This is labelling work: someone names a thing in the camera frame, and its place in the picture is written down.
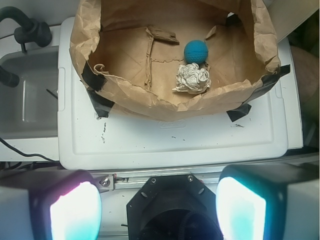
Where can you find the aluminium rail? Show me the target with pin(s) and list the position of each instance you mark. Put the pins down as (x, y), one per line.
(136, 179)

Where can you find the brown bark piece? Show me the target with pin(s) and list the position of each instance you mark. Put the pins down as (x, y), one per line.
(163, 35)

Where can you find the black tape right upper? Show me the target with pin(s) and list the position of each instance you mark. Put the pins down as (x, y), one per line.
(269, 81)

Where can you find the black tape left lower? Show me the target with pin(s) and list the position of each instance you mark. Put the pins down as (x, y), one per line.
(101, 105)

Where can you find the black tape far corner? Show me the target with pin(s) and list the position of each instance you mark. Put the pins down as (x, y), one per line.
(232, 20)

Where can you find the grey plastic tub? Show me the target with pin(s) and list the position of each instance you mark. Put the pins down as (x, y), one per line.
(30, 109)

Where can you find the white plastic bin lid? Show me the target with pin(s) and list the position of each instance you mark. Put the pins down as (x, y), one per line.
(120, 141)

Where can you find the black tape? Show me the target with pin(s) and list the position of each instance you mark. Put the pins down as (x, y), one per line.
(93, 80)
(101, 105)
(239, 112)
(269, 81)

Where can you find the white paper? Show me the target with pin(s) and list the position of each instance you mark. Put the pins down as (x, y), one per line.
(192, 79)

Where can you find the brown paper bag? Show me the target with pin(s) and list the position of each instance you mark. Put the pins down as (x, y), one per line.
(140, 71)

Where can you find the black tape left upper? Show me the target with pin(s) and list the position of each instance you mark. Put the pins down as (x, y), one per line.
(93, 80)

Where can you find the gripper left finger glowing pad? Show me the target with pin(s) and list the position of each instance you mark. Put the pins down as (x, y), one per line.
(49, 205)

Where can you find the blue dimpled ball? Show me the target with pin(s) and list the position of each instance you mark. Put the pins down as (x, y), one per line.
(195, 51)

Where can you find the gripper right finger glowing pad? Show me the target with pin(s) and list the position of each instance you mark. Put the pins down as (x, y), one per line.
(269, 201)

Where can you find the black tape right lower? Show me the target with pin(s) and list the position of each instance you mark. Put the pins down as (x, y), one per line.
(239, 112)

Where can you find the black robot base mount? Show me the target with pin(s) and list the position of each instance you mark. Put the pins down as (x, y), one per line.
(186, 211)

